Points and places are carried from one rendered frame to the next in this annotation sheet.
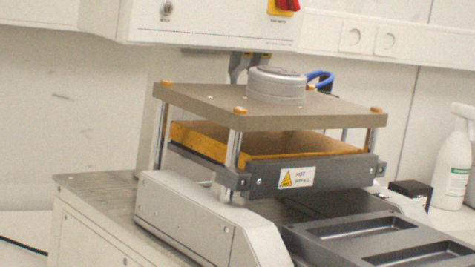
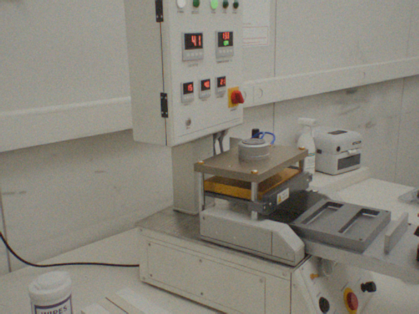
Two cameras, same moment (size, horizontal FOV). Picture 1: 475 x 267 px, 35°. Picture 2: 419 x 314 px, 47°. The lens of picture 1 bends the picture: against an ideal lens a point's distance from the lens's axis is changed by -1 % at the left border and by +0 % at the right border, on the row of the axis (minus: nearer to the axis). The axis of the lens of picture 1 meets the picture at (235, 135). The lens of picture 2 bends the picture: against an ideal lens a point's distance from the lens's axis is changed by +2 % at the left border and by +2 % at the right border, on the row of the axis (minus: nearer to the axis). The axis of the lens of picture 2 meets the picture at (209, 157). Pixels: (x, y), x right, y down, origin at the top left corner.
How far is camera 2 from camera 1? 0.37 m
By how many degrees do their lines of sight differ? 12
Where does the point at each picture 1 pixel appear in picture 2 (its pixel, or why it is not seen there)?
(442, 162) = not seen: hidden behind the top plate
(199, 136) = (225, 186)
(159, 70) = (179, 151)
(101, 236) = (179, 250)
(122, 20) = (169, 134)
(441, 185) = not seen: hidden behind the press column
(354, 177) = (302, 186)
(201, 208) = (247, 225)
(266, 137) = not seen: hidden behind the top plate
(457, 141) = (306, 139)
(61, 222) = (146, 248)
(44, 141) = (95, 199)
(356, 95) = (247, 126)
